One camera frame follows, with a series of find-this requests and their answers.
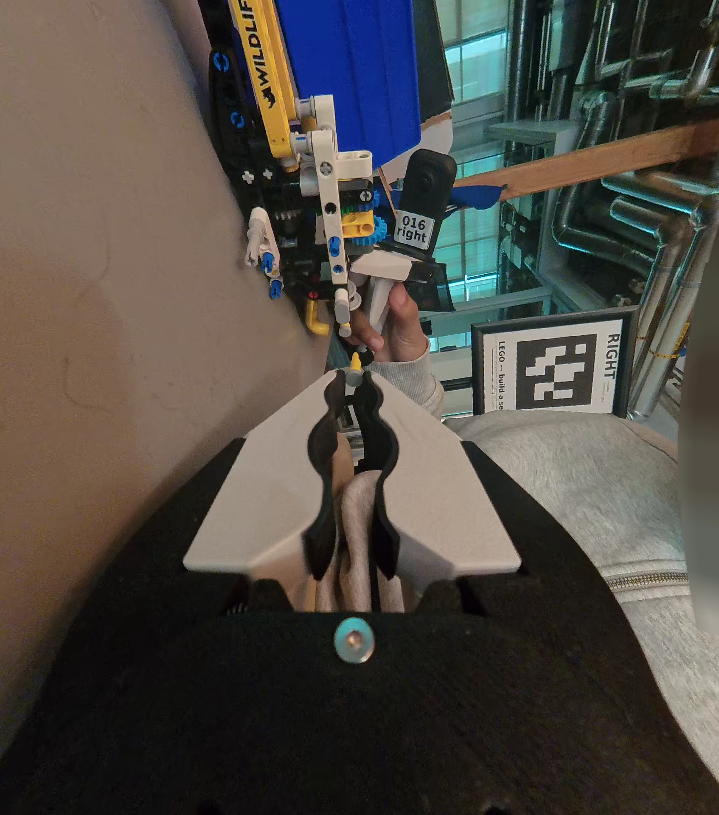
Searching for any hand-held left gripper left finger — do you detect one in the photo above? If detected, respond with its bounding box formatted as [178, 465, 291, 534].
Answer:
[183, 369, 346, 582]

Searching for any cluster of metal pipes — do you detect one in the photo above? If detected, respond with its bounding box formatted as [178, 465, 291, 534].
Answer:
[498, 0, 719, 422]

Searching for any person's right forearm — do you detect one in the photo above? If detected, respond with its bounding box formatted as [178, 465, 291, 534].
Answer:
[365, 343, 447, 422]

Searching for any yellow black lego vehicle model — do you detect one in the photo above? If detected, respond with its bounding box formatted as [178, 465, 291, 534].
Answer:
[207, 0, 393, 340]

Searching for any grey sweatshirt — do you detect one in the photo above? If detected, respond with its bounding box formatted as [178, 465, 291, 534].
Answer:
[314, 409, 719, 815]

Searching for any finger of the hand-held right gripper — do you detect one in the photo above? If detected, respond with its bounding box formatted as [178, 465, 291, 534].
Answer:
[349, 248, 419, 282]

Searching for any person's right hand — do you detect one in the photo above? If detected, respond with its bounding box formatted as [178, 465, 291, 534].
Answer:
[342, 283, 432, 365]

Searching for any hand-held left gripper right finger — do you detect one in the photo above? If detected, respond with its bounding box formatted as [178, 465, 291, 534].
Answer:
[359, 369, 521, 582]

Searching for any wooden railing beam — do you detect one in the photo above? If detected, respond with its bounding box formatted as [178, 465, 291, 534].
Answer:
[451, 113, 719, 205]

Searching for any blue plastic box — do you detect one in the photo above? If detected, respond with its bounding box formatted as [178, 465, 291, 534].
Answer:
[273, 0, 425, 174]

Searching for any black framed marker sign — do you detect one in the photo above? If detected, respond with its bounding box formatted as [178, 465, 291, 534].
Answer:
[470, 306, 642, 419]

